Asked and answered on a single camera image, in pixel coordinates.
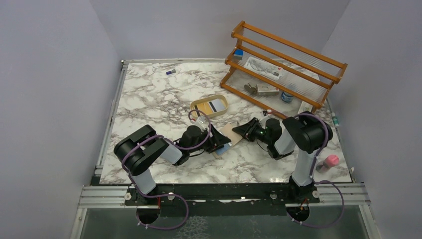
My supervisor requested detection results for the beige card holder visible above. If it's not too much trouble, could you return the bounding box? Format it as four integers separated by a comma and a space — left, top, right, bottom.
212, 123, 242, 159

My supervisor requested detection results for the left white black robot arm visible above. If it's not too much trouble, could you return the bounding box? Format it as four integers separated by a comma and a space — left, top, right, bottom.
113, 124, 231, 195

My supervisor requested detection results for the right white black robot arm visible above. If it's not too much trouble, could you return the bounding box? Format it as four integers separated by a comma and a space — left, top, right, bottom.
232, 111, 333, 187

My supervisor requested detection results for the yellow card with black stripe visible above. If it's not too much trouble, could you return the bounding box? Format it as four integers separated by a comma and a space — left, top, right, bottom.
194, 102, 213, 115

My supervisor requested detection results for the grey card in tray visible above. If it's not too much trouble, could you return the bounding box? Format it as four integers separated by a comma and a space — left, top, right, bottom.
209, 99, 226, 113

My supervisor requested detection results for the beige oval tray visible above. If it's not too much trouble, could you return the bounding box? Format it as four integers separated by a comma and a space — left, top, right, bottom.
190, 94, 228, 118

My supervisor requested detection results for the metal binder clip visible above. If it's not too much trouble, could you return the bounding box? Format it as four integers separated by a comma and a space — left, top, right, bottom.
244, 84, 257, 95

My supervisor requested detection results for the small grey box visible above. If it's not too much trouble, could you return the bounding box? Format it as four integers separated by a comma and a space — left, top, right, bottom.
256, 83, 280, 96

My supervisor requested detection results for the green white small box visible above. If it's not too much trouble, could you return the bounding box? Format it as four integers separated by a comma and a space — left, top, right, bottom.
298, 101, 313, 114

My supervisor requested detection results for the clear printed packet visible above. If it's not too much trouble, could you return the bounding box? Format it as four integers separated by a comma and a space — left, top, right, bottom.
244, 56, 283, 81

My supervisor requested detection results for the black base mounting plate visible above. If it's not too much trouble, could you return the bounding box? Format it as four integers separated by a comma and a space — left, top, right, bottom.
91, 175, 320, 226

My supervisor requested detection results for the orange wooden shelf rack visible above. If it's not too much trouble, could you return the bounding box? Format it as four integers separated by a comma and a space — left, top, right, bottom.
219, 21, 348, 118

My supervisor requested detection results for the green white tube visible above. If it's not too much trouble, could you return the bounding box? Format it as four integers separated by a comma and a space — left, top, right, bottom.
331, 112, 339, 127

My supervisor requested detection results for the pink round cap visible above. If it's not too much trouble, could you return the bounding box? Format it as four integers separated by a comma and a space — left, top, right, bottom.
316, 155, 339, 173

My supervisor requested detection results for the blue grey eraser block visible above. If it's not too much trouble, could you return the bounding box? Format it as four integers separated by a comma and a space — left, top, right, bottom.
233, 49, 243, 60

